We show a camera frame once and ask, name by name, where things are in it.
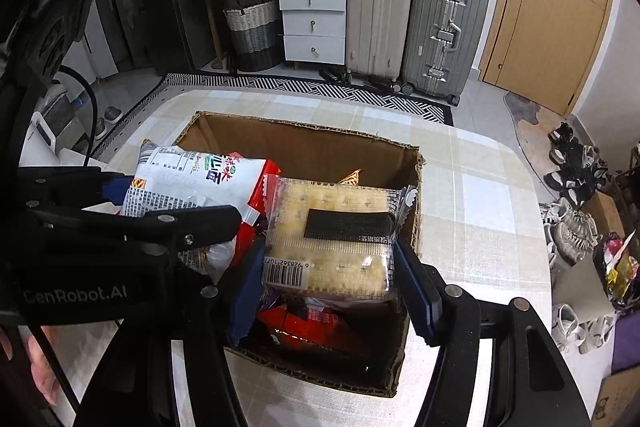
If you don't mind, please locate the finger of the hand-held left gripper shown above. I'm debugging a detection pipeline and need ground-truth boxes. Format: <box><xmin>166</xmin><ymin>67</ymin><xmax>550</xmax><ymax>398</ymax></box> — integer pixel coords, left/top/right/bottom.
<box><xmin>16</xmin><ymin>167</ymin><xmax>138</xmax><ymax>214</ymax></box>
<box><xmin>26</xmin><ymin>204</ymin><xmax>244</xmax><ymax>259</ymax></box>

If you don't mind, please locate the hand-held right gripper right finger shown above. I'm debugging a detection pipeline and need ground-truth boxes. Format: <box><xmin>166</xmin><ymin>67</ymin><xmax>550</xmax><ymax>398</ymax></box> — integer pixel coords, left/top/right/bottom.
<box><xmin>394</xmin><ymin>238</ymin><xmax>592</xmax><ymax>427</ymax></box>

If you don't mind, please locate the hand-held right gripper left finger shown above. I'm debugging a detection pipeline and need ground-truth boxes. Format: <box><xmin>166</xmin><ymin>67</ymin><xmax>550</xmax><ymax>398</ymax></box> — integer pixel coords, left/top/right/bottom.
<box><xmin>75</xmin><ymin>240</ymin><xmax>268</xmax><ymax>427</ymax></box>

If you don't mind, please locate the white red noodle snack packet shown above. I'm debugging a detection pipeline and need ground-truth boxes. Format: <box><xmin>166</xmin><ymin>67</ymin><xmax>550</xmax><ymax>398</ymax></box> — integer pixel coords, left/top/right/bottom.
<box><xmin>121</xmin><ymin>139</ymin><xmax>281</xmax><ymax>285</ymax></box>

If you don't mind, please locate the clear cracker packet black label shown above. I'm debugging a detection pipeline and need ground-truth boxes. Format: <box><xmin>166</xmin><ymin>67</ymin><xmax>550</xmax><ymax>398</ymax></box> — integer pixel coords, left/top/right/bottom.
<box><xmin>261</xmin><ymin>174</ymin><xmax>419</xmax><ymax>306</ymax></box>

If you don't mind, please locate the brown cardboard box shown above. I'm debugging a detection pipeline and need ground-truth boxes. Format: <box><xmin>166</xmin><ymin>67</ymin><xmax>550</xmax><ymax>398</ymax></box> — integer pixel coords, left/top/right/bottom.
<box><xmin>170</xmin><ymin>111</ymin><xmax>427</xmax><ymax>399</ymax></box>

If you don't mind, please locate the person's left hand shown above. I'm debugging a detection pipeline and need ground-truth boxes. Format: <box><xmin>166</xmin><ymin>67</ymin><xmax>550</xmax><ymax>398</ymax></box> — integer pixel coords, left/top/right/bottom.
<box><xmin>0</xmin><ymin>326</ymin><xmax>65</xmax><ymax>408</ymax></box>

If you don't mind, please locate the red packet black stripe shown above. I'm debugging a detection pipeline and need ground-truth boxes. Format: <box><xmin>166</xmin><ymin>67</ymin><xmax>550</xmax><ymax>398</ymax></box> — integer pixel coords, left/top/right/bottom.
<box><xmin>256</xmin><ymin>297</ymin><xmax>406</xmax><ymax>353</ymax></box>

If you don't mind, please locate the white kettle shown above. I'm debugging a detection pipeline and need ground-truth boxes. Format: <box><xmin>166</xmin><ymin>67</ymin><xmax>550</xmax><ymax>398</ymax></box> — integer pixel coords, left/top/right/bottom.
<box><xmin>29</xmin><ymin>79</ymin><xmax>72</xmax><ymax>154</ymax></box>

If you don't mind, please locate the checked tablecloth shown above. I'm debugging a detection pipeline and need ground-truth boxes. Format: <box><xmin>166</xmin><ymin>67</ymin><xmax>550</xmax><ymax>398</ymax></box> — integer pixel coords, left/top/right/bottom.
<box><xmin>50</xmin><ymin>88</ymin><xmax>554</xmax><ymax>427</ymax></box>

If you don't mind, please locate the grey cardboard sheet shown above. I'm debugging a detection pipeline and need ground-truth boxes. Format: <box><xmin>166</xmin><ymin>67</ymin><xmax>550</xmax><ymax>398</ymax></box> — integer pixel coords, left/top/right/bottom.
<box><xmin>551</xmin><ymin>256</ymin><xmax>622</xmax><ymax>324</ymax></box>

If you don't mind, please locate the patterned rug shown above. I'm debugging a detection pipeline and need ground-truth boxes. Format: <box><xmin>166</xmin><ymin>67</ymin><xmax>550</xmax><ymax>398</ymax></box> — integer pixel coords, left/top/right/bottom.
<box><xmin>102</xmin><ymin>74</ymin><xmax>457</xmax><ymax>128</ymax></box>

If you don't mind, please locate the pile of shoes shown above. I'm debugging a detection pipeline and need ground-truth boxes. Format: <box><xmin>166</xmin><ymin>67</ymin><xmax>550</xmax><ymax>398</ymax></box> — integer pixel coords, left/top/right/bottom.
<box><xmin>539</xmin><ymin>121</ymin><xmax>617</xmax><ymax>354</ymax></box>

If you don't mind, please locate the woven laundry basket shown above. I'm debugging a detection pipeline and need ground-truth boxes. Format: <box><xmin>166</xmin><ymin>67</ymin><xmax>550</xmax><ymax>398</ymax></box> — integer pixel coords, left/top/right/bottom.
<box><xmin>222</xmin><ymin>0</ymin><xmax>284</xmax><ymax>74</ymax></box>

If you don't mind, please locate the brown grey door mat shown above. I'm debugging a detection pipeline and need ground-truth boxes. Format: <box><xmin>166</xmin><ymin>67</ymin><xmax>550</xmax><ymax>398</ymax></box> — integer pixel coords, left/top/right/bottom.
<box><xmin>502</xmin><ymin>90</ymin><xmax>562</xmax><ymax>188</ymax></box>

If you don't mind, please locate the colourful plastic bag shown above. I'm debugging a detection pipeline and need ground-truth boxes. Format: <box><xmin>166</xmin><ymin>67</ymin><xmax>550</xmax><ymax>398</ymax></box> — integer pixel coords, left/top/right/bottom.
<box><xmin>594</xmin><ymin>231</ymin><xmax>640</xmax><ymax>309</ymax></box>

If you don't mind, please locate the small cardboard box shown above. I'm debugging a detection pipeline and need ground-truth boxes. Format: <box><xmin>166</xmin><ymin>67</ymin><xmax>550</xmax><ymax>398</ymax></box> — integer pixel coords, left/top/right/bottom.
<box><xmin>581</xmin><ymin>191</ymin><xmax>627</xmax><ymax>239</ymax></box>

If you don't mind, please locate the purple cloth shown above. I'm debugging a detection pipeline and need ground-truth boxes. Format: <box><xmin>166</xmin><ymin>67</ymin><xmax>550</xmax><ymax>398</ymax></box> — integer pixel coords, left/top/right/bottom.
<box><xmin>611</xmin><ymin>306</ymin><xmax>640</xmax><ymax>374</ymax></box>

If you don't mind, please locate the printed cardboard box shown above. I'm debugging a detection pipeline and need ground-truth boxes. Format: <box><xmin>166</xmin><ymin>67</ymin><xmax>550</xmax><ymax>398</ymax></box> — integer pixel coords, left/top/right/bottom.
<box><xmin>591</xmin><ymin>366</ymin><xmax>640</xmax><ymax>427</ymax></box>

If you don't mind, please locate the white desk with drawers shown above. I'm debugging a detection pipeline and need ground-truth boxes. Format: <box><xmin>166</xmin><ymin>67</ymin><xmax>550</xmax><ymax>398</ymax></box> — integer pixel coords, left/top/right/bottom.
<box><xmin>184</xmin><ymin>0</ymin><xmax>349</xmax><ymax>68</ymax></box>

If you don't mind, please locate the silver suitcase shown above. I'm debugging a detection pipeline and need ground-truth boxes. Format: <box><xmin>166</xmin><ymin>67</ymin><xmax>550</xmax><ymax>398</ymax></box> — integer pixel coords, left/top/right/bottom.
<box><xmin>400</xmin><ymin>0</ymin><xmax>492</xmax><ymax>106</ymax></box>

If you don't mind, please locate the beige suitcase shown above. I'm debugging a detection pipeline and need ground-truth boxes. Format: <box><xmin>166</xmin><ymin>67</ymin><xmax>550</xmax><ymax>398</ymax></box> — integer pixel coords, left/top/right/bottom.
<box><xmin>345</xmin><ymin>0</ymin><xmax>417</xmax><ymax>84</ymax></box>

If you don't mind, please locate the wooden door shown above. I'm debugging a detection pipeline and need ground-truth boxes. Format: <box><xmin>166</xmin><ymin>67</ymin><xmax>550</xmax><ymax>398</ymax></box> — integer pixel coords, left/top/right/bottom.
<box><xmin>479</xmin><ymin>0</ymin><xmax>617</xmax><ymax>118</ymax></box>

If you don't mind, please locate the black cable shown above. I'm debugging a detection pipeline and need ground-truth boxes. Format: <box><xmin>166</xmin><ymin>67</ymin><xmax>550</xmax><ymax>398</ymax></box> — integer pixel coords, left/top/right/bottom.
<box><xmin>59</xmin><ymin>66</ymin><xmax>99</xmax><ymax>168</ymax></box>

